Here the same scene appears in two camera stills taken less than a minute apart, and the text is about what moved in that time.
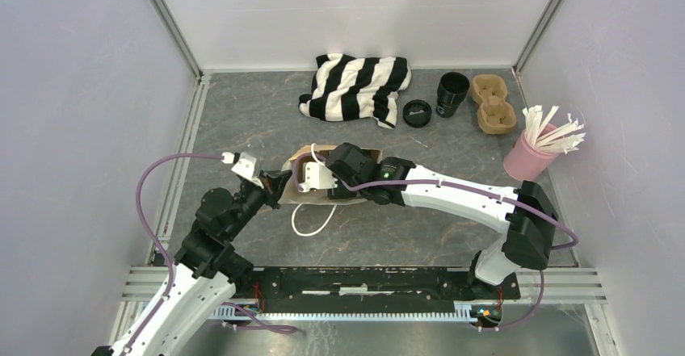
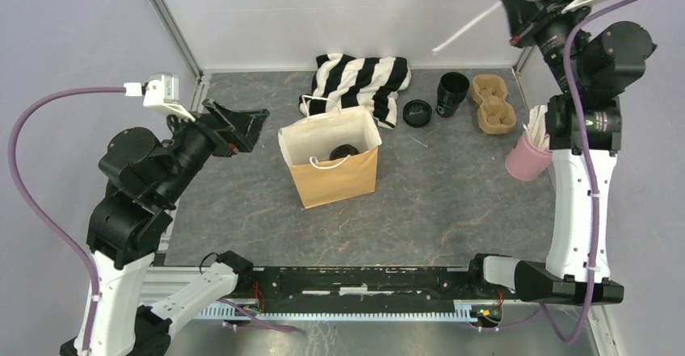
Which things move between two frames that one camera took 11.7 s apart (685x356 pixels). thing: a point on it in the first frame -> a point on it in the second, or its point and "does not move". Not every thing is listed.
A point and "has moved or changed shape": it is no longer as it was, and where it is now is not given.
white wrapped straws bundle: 565,137 does not move
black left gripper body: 271,194 -> 220,137
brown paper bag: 291,194 has moved or changed shape
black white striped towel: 347,88 does not move
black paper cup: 451,90 does not move
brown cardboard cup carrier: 495,115 does not move
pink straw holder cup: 527,162 does not move
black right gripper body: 342,191 -> 556,19
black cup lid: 417,113 does not move
